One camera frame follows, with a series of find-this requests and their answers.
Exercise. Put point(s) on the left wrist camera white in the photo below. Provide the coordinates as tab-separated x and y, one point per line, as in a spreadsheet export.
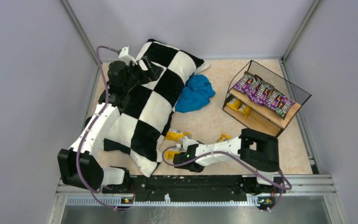
124	55

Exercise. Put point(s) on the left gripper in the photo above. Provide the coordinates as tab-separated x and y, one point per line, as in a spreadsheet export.
145	67

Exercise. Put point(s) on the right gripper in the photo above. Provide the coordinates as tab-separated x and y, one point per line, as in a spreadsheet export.
175	154

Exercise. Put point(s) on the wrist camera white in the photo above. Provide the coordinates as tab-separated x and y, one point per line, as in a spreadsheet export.
124	55
190	145

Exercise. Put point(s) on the blue crumpled cloth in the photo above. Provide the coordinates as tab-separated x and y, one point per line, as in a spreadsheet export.
195	95

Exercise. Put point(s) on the black white checkered pillow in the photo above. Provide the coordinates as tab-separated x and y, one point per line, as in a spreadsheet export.
142	126

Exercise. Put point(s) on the purple candy bag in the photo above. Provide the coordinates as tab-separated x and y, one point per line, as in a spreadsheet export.
273	100
253	87
284	106
244	82
262	92

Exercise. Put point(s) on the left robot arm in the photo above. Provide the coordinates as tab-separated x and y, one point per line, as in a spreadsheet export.
78	165

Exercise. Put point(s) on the purple candy bag on shelf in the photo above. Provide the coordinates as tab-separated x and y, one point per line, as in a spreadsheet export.
244	82

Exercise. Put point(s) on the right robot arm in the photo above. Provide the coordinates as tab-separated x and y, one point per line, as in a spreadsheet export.
256	151

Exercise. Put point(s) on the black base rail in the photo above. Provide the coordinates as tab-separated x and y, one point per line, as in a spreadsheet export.
198	190

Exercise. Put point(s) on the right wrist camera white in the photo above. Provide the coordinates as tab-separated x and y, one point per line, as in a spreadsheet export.
190	145

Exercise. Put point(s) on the yellow candy bag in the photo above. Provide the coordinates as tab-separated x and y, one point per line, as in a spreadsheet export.
171	152
245	110
177	136
224	137
234	104

